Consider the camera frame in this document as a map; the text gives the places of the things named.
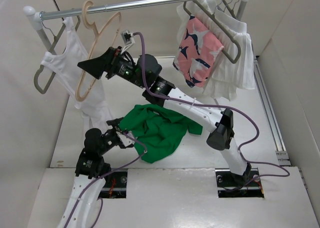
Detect grey hanger right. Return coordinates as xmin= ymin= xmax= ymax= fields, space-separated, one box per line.
xmin=182 ymin=0 xmax=242 ymax=64

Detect green t shirt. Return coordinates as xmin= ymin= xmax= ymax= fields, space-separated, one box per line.
xmin=119 ymin=104 xmax=203 ymax=164

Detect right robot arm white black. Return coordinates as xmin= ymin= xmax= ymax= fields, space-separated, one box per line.
xmin=77 ymin=47 xmax=252 ymax=185

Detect silver clothes rail bar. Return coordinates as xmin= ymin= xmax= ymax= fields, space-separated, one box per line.
xmin=39 ymin=0 xmax=196 ymax=21

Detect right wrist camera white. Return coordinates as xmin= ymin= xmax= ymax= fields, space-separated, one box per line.
xmin=120 ymin=30 xmax=136 ymax=54

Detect white pleated skirt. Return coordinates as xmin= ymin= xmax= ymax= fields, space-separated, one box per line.
xmin=176 ymin=0 xmax=256 ymax=101

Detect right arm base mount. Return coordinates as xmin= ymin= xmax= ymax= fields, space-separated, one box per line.
xmin=215 ymin=168 xmax=265 ymax=198

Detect grey hanger left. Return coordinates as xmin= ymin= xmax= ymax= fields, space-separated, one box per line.
xmin=33 ymin=16 xmax=81 ymax=94

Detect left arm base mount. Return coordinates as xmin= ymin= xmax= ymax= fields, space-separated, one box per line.
xmin=98 ymin=169 xmax=128 ymax=199

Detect grey hanger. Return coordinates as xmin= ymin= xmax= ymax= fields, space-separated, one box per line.
xmin=182 ymin=0 xmax=242 ymax=64
xmin=33 ymin=16 xmax=81 ymax=94

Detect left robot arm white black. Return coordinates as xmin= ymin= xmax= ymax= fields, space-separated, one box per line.
xmin=58 ymin=117 xmax=133 ymax=228

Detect beige wooden hanger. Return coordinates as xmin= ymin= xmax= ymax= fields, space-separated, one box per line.
xmin=74 ymin=0 xmax=123 ymax=103

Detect white tank top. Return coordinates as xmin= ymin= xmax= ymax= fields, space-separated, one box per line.
xmin=40 ymin=17 xmax=116 ymax=131

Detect left white rack post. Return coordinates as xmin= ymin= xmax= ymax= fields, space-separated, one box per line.
xmin=23 ymin=6 xmax=52 ymax=51

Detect white rack post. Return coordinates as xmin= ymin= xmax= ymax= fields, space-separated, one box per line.
xmin=23 ymin=6 xmax=52 ymax=51
xmin=236 ymin=0 xmax=249 ymax=21

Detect pink patterned shorts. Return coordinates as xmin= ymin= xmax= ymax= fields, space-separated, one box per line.
xmin=173 ymin=15 xmax=224 ymax=88

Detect right white rack post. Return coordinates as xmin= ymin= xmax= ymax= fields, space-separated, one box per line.
xmin=236 ymin=0 xmax=249 ymax=21

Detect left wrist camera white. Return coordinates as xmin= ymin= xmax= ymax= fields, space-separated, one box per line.
xmin=117 ymin=131 xmax=135 ymax=148

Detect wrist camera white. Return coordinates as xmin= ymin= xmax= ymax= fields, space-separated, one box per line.
xmin=117 ymin=131 xmax=135 ymax=148
xmin=120 ymin=30 xmax=136 ymax=54

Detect aluminium frame rail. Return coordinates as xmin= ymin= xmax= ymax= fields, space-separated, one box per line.
xmin=253 ymin=58 xmax=292 ymax=167

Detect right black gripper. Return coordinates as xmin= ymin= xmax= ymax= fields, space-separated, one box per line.
xmin=77 ymin=46 xmax=147 ymax=90

